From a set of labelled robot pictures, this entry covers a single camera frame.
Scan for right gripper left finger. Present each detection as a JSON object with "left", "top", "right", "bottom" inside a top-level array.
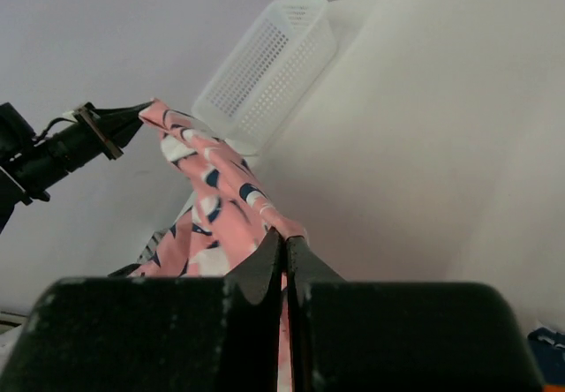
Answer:
[{"left": 1, "top": 230, "right": 283, "bottom": 391}]

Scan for pink star patterned shorts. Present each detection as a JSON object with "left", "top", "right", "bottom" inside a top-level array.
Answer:
[{"left": 109, "top": 97, "right": 310, "bottom": 392}]

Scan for blue orange patterned shorts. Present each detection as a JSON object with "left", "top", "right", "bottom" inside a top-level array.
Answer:
[{"left": 527, "top": 327, "right": 565, "bottom": 386}]

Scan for white plastic basket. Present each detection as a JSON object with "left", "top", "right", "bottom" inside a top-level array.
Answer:
[{"left": 192, "top": 0, "right": 337, "bottom": 154}]

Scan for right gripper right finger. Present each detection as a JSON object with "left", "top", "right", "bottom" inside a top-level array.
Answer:
[{"left": 285, "top": 237, "right": 545, "bottom": 391}]

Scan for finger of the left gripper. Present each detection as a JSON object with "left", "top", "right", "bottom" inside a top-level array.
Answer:
[{"left": 94, "top": 101, "right": 154, "bottom": 120}]

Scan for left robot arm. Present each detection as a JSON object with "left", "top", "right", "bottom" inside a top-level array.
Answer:
[{"left": 1, "top": 102, "right": 151, "bottom": 227}]

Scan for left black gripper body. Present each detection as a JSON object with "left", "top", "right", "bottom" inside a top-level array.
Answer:
[{"left": 72, "top": 102, "right": 141, "bottom": 160}]

